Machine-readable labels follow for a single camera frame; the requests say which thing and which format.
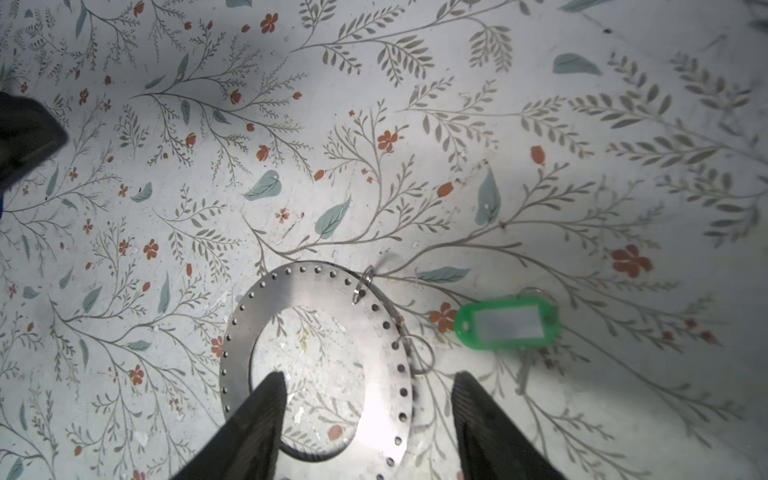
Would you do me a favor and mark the green key tag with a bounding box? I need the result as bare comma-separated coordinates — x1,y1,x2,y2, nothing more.
454,295,563,350

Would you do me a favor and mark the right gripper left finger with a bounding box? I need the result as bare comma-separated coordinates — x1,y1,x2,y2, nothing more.
175,372,287,480

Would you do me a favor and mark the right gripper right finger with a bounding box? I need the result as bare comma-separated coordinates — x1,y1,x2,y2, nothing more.
451,371,565,480

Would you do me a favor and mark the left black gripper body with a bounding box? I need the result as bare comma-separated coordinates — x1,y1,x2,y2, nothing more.
1,92,68,192

